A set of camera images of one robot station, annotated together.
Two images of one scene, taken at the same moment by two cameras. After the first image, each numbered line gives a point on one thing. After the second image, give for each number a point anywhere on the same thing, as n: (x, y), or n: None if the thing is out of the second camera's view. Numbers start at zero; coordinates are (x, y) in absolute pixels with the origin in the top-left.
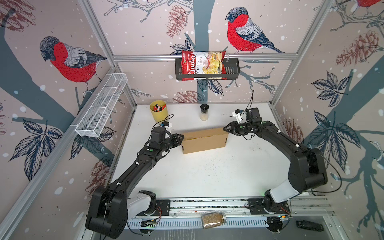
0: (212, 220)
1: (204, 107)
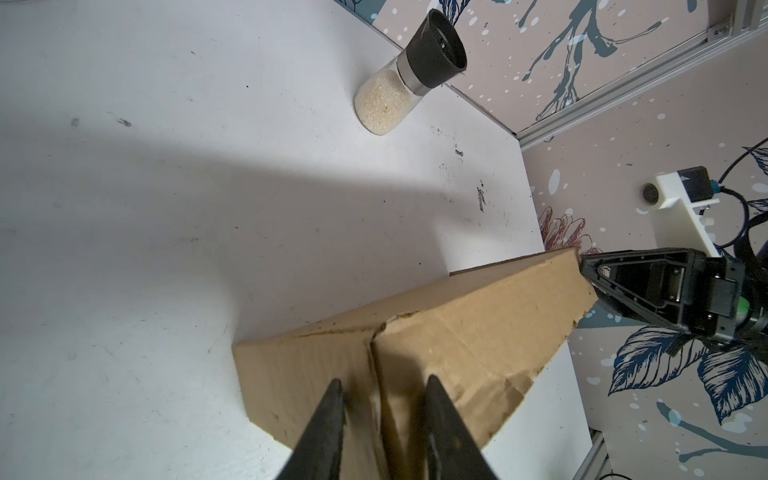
0: None
1: (392, 91)
